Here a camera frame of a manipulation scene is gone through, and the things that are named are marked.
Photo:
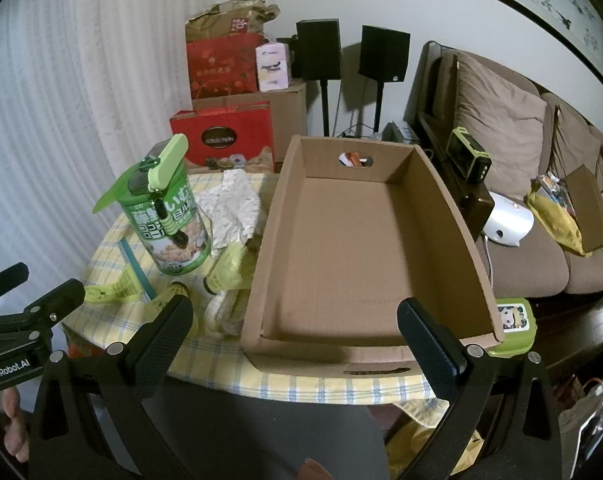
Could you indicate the white printed cloth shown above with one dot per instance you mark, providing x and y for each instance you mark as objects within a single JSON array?
[{"x": 231, "y": 205}]

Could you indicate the crumpled brown paper bag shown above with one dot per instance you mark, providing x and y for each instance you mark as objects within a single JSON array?
[{"x": 221, "y": 20}]

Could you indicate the small cardboard box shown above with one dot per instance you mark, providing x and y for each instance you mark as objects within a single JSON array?
[{"x": 589, "y": 210}]

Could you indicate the white curtain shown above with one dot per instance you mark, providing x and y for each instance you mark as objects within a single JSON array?
[{"x": 56, "y": 110}]

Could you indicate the brown sofa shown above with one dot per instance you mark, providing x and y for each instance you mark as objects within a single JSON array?
[{"x": 521, "y": 270}]

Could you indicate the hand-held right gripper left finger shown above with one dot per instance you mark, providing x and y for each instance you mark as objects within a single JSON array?
[{"x": 174, "y": 325}]

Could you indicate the grey paper bag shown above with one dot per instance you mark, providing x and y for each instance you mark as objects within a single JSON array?
[{"x": 576, "y": 420}]

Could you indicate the yellow checked tablecloth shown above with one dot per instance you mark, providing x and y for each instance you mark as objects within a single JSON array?
[{"x": 301, "y": 385}]

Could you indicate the white domed appliance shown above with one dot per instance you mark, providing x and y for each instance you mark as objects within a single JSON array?
[{"x": 509, "y": 220}]

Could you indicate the green squeegee with teal blade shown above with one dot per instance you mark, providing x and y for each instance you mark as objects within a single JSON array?
[{"x": 121, "y": 285}]

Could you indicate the person's left hand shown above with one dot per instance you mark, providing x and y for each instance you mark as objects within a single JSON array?
[{"x": 14, "y": 425}]

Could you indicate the brown cardboard carton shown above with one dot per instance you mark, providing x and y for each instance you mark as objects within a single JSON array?
[{"x": 287, "y": 110}]

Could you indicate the red cookie box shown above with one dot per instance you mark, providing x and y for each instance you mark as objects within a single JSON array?
[{"x": 191, "y": 130}]

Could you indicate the white and pink box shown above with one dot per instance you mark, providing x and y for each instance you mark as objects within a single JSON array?
[{"x": 272, "y": 67}]

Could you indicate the large tan cushion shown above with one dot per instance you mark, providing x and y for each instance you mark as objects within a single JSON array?
[{"x": 501, "y": 120}]

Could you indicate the green lidded snack jar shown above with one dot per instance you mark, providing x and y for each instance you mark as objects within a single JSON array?
[{"x": 176, "y": 245}]

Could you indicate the green folding hand fan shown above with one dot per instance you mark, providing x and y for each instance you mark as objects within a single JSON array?
[{"x": 169, "y": 160}]

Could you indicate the yellow plastic bag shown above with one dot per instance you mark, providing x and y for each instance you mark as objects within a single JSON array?
[{"x": 421, "y": 445}]

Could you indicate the grey box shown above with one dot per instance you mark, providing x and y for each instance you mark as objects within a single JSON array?
[{"x": 399, "y": 132}]

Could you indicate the green cartoon lunch box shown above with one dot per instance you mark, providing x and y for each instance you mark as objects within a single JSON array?
[{"x": 514, "y": 325}]

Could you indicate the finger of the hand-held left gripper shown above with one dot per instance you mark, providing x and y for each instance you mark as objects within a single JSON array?
[
  {"x": 61, "y": 300},
  {"x": 6, "y": 280}
]

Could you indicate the red gift bag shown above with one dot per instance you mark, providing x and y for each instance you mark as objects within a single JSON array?
[{"x": 221, "y": 65}]

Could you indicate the green and black device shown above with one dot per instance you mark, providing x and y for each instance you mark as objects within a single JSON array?
[{"x": 469, "y": 155}]

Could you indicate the dark wooden table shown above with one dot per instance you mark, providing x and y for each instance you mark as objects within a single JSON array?
[{"x": 581, "y": 330}]

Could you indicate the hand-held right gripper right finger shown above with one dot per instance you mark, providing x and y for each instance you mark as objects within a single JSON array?
[{"x": 431, "y": 350}]

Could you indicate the black speaker on stand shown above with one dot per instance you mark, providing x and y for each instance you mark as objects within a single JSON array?
[
  {"x": 384, "y": 52},
  {"x": 317, "y": 50}
]

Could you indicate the white plastic bag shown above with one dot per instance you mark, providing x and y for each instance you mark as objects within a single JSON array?
[{"x": 221, "y": 312}]

